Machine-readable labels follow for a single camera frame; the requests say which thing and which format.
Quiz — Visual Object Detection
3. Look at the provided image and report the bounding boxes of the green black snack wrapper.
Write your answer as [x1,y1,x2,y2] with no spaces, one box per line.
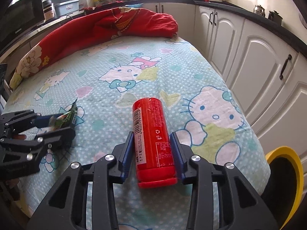
[48,100,78,131]

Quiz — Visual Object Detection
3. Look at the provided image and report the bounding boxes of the red cylindrical can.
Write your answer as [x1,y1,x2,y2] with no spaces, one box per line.
[133,98,177,189]

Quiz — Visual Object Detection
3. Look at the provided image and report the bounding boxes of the yellow black trash bin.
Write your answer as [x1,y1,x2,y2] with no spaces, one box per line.
[261,146,306,229]

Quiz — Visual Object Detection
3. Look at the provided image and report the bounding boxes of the white kitchen cabinets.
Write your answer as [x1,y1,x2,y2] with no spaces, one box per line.
[148,3,306,165]

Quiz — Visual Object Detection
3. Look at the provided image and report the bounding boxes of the black kitchen countertop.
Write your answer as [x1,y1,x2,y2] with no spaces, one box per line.
[0,0,307,60]

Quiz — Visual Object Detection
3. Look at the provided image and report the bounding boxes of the hello kitty bed sheet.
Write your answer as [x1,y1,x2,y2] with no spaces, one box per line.
[4,36,271,229]

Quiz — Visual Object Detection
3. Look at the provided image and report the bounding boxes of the black microwave oven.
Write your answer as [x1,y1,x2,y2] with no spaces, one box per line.
[1,0,45,47]

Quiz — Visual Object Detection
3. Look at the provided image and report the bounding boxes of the red blanket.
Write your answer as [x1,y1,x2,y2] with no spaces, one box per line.
[9,7,178,90]

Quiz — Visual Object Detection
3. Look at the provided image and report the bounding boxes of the grey plastic storage box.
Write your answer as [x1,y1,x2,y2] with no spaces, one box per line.
[54,0,79,17]

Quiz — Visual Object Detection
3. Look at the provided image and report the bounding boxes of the blue hanging plastic bin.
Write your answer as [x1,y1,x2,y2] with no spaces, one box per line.
[125,3,143,8]

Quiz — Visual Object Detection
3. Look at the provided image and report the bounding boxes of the steel teapot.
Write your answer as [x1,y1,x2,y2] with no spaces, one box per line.
[253,5,265,17]

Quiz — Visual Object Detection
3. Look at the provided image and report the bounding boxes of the dark green pot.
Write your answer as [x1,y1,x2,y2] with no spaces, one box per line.
[268,10,283,25]

